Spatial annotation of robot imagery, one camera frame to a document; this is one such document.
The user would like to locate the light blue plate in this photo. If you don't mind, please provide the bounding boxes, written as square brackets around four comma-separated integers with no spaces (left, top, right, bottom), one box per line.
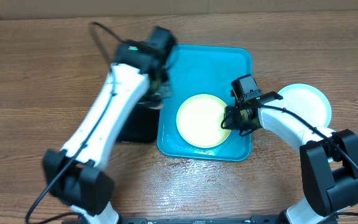
[278,83,332,128]

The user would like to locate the teal plastic tray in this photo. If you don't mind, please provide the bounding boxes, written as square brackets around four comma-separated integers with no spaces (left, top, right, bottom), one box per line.
[157,45,252,162]

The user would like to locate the yellow plate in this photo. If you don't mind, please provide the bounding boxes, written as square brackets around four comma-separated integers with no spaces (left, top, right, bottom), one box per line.
[176,94,231,149]

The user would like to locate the green orange sponge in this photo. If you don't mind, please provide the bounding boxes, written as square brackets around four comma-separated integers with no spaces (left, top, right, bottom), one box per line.
[149,101,163,110]

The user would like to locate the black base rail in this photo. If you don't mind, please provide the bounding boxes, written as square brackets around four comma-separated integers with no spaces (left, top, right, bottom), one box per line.
[117,215,288,224]

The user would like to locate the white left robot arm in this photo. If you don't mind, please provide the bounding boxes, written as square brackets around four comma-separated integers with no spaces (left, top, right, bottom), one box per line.
[36,39,177,223]

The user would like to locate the black plastic tray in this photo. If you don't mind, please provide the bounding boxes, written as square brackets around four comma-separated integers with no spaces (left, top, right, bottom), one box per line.
[117,103,160,143]

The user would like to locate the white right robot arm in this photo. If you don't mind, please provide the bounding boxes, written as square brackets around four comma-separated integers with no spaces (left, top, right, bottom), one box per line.
[221,89,358,223]

